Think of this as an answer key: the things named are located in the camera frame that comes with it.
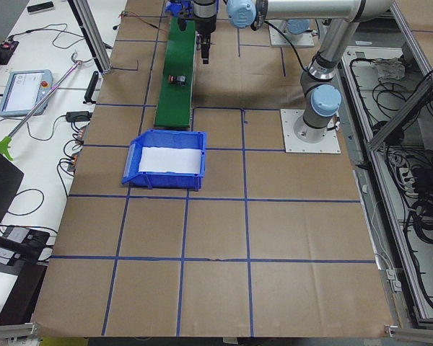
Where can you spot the red push button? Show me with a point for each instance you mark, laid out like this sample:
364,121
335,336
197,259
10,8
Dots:
177,80

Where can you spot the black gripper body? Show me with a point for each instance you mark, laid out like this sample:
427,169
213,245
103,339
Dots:
206,22

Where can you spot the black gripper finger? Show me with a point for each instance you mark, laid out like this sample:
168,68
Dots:
205,48
182,20

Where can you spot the aluminium frame post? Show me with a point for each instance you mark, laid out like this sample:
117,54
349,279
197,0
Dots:
86,22

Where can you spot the black power adapter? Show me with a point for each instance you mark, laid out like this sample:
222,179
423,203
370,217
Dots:
78,116

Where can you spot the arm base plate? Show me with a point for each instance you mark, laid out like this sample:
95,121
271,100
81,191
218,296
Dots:
278,40
299,138

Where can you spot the blue bin right side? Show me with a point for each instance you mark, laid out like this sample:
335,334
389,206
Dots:
174,7

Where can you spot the blue bin left side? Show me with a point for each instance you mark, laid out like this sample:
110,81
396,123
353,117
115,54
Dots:
169,139

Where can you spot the green conveyor belt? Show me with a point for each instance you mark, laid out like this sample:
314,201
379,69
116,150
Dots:
174,105

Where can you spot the blue bin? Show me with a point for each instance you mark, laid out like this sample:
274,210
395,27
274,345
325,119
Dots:
174,7
169,139

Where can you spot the reacher grabber tool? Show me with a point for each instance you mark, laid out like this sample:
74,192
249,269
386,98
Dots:
4,143

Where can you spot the teach pendant tablet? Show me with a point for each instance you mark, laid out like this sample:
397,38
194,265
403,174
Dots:
24,90

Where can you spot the white foam pad left bin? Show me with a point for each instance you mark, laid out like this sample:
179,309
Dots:
176,160

